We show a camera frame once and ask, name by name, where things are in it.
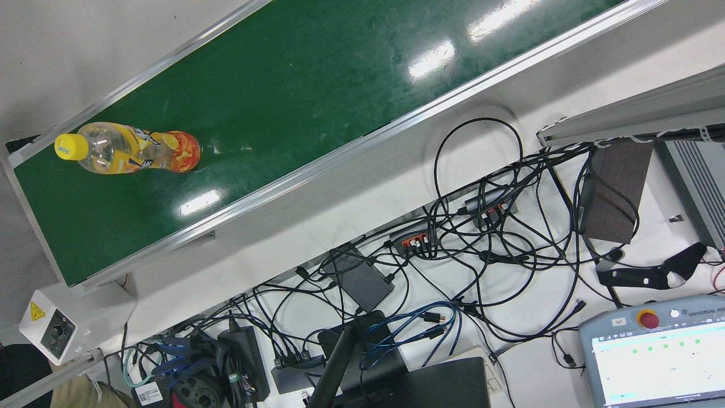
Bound orange drink bottle yellow cap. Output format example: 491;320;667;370
54;122;202;175

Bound black hub orange ports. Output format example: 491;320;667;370
464;190;519;224
390;220;436;257

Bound flat black adapter box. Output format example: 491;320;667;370
329;245;395;312

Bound green conveyor belt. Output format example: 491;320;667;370
5;0;680;298

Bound black monitor stand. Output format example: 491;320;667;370
306;311;408;408

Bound black dock box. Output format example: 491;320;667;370
271;354;326;394

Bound black power brick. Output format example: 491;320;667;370
218;326;271;403

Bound black monitor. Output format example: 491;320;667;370
334;357;492;408

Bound black round machine part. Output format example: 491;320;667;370
170;371;228;408

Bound brown box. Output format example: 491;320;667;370
581;141;654;245

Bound white label tag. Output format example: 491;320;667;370
133;381;165;406

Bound grey teach pendant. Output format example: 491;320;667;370
579;294;725;408

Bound white conveyor control box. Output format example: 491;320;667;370
19;289;78;366

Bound ribbed metal power supply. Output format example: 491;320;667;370
656;139;725;251

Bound long black looped cable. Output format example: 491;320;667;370
433;118;523;219

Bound blue cable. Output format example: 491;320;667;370
360;300;462;363

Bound black bracket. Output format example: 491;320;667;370
596;243;709;291

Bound aluminium profile post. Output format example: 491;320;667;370
536;65;725;149

